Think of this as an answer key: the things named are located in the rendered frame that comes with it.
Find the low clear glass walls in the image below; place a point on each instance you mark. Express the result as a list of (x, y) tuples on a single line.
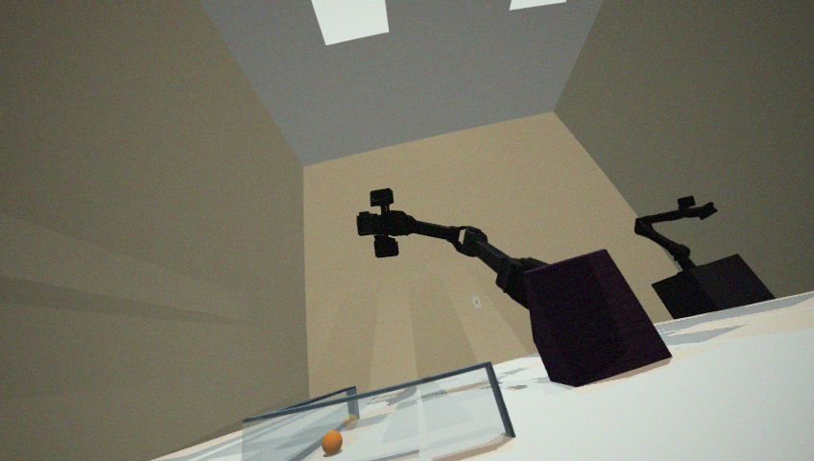
[(417, 423)]

